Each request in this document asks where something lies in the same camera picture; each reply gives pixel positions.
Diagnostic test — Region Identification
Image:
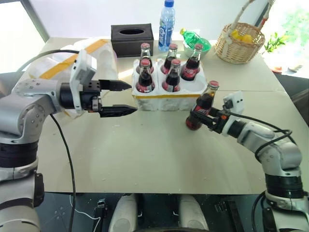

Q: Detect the black table bracket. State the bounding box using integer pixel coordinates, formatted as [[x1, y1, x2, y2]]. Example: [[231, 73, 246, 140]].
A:
[[213, 200, 245, 232], [92, 198, 108, 232]]

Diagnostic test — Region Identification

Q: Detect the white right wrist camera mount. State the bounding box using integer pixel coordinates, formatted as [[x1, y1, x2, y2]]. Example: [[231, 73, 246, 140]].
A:
[[222, 90, 244, 136]]

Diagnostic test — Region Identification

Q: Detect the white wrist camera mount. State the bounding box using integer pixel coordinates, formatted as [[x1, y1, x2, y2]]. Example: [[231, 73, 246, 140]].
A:
[[222, 90, 244, 136], [69, 49, 98, 114]]

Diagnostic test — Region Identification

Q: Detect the green plastic soda bottle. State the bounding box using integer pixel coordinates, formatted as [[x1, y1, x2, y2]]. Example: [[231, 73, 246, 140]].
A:
[[180, 27, 212, 53]]

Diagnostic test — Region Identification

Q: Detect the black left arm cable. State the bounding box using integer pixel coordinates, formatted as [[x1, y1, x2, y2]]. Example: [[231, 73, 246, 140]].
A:
[[17, 49, 81, 72]]

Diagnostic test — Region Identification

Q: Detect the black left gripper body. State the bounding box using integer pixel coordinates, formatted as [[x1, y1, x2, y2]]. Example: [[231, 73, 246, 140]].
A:
[[80, 81, 103, 114]]

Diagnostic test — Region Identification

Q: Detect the white foam bottle crate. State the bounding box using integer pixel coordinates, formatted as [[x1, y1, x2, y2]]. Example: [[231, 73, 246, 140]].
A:
[[131, 57, 209, 112]]

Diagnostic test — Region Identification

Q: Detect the woven wicker basket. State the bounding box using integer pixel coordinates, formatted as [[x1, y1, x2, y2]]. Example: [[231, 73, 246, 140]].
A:
[[214, 0, 271, 65]]

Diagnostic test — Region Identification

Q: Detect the black tissue box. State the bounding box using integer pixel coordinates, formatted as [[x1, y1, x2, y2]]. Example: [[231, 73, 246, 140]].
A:
[[111, 23, 155, 58]]

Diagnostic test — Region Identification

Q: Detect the black hanging cable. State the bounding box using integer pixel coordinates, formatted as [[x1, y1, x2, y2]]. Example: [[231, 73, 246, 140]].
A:
[[49, 113, 77, 232]]

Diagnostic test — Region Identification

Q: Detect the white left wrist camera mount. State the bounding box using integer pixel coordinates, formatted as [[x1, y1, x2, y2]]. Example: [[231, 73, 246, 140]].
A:
[[69, 49, 98, 114]]

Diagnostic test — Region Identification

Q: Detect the clear blue water bottle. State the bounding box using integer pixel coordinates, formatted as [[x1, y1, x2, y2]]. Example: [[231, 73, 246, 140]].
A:
[[157, 0, 176, 52]]

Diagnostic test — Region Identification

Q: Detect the yellow lemon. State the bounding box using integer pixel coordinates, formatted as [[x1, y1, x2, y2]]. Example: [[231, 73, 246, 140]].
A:
[[230, 29, 242, 41], [241, 34, 257, 44]]

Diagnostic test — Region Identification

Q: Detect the small green plant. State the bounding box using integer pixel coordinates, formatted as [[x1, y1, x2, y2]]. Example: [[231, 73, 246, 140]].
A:
[[264, 32, 287, 53]]

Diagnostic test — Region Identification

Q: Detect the thin white wire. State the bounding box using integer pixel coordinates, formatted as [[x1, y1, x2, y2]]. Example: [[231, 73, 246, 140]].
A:
[[69, 193, 102, 227]]

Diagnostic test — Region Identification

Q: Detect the glass cola bottle red cap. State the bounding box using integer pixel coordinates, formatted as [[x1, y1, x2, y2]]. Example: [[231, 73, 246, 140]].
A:
[[160, 43, 180, 75], [136, 42, 155, 74], [180, 43, 204, 82], [161, 58, 182, 93], [185, 80, 221, 131], [135, 58, 156, 94]]

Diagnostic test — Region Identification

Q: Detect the white rounded robot leg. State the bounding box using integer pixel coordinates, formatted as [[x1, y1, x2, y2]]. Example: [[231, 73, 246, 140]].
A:
[[178, 194, 210, 232], [108, 193, 139, 232]]

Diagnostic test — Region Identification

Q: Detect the white foam box yellow tape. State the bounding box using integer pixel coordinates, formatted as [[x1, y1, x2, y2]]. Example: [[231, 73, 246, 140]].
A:
[[25, 38, 119, 119]]

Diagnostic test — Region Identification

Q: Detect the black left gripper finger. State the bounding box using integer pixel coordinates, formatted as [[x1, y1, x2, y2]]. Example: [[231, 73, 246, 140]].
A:
[[98, 104, 139, 118], [99, 79, 133, 92]]

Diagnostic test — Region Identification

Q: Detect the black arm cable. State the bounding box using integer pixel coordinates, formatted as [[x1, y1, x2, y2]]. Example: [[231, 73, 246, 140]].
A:
[[17, 49, 81, 72], [223, 100, 294, 157]]

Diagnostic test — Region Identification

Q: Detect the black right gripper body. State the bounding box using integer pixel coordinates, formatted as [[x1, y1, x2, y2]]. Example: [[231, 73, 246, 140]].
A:
[[206, 109, 229, 134]]

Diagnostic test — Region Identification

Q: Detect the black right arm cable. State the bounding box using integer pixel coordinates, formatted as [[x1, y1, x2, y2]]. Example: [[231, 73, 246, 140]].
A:
[[223, 100, 294, 157]]

